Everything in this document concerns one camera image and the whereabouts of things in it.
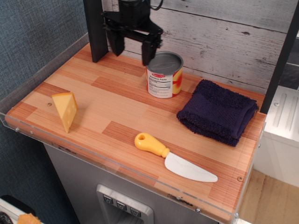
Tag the white toy sink unit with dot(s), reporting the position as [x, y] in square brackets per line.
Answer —
[278, 152]

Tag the silver dispenser button panel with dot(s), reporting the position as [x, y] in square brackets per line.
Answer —
[118, 208]

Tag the silver toy fridge cabinet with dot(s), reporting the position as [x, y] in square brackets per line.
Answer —
[80, 179]

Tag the clear acrylic table guard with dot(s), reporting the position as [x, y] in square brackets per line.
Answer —
[113, 107]

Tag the black vertical post left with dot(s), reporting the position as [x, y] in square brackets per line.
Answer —
[96, 33]

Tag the yellow toy cheese wedge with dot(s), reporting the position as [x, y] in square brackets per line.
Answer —
[66, 106]

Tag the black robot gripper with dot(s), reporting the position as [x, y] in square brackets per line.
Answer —
[133, 21]

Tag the folded dark blue towel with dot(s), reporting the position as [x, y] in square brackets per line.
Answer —
[217, 113]

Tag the toy tin can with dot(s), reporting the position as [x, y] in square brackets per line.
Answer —
[164, 75]

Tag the orange object bottom left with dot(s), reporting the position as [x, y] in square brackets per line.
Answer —
[28, 219]

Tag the black vertical post right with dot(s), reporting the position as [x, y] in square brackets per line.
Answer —
[282, 60]

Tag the yellow handled toy knife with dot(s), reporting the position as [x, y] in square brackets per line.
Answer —
[174, 163]

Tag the black vertical post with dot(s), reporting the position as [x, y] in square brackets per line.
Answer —
[282, 60]
[96, 33]

